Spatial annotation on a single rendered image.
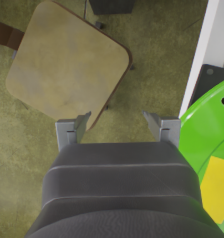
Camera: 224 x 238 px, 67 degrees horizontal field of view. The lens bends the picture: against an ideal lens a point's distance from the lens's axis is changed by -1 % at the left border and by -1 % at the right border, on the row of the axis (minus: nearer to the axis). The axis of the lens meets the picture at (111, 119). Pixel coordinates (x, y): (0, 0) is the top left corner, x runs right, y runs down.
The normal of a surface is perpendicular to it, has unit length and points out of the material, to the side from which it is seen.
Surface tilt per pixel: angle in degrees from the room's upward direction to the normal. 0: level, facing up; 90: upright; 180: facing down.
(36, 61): 0
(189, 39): 0
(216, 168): 17
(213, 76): 0
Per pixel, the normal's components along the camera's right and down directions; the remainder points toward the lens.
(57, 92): -0.01, 0.29
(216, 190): -0.25, 0.23
